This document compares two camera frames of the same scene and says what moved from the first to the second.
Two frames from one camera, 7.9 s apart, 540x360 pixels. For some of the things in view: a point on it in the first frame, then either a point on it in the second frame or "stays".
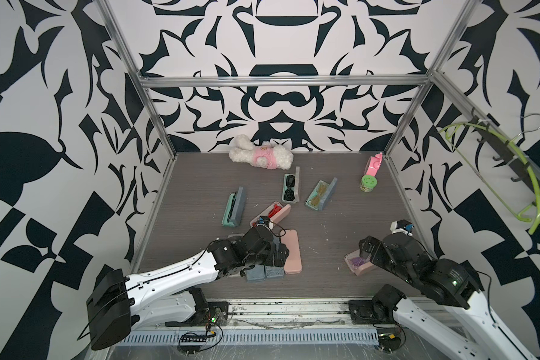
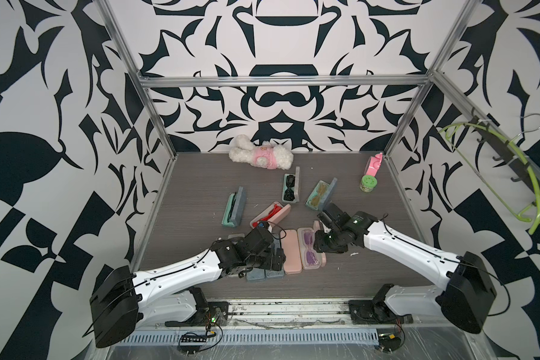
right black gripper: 376,247 -> 319,247
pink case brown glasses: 293,264 stays
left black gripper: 271,259 stays
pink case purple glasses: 358,264 -> 311,259
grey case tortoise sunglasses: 256,274 stays
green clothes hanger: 521,217 stays
